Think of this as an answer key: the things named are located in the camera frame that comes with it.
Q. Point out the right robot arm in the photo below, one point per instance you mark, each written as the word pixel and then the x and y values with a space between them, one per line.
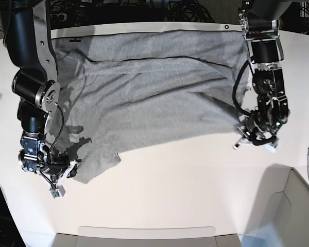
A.
pixel 26 27

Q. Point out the grey plastic bin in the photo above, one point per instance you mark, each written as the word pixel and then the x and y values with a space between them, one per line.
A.
pixel 280 214

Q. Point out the black power strip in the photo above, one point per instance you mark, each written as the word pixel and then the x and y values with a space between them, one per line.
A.
pixel 59 17

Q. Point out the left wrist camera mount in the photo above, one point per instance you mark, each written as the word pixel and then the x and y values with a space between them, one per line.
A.
pixel 270 144

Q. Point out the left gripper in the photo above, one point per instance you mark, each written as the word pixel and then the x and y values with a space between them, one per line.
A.
pixel 252 128

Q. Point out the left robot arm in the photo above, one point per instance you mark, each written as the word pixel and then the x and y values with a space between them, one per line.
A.
pixel 260 26

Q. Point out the grey T-shirt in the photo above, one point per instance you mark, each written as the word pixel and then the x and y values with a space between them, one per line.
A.
pixel 133 90

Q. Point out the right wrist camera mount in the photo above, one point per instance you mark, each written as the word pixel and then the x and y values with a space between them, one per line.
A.
pixel 63 180

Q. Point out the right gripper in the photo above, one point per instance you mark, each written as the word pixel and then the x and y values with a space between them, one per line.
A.
pixel 54 166

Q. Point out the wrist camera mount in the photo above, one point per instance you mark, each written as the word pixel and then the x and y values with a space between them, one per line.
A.
pixel 63 180
pixel 270 144

